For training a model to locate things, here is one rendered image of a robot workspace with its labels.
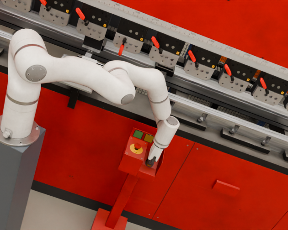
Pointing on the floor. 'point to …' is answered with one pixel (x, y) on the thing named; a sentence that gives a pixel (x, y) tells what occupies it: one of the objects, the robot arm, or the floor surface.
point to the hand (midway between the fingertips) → (150, 161)
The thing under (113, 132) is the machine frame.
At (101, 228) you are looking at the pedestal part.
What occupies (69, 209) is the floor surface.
